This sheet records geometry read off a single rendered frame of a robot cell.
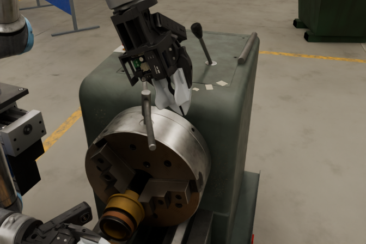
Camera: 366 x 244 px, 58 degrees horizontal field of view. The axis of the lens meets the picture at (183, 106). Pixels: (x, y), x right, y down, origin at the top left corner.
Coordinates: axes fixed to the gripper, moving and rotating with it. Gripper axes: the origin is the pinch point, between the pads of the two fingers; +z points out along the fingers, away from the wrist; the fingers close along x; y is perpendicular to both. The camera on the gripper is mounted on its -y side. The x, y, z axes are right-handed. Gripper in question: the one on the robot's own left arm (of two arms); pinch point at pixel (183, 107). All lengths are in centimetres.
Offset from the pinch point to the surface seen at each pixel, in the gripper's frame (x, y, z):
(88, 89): -37.4, -23.2, -0.9
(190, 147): -7.8, -11.3, 16.2
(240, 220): -20, -49, 81
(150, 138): -3.7, 8.4, 0.7
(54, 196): -158, -82, 84
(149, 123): -7.0, 1.8, 1.1
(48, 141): -197, -134, 68
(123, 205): -20.3, 4.6, 18.1
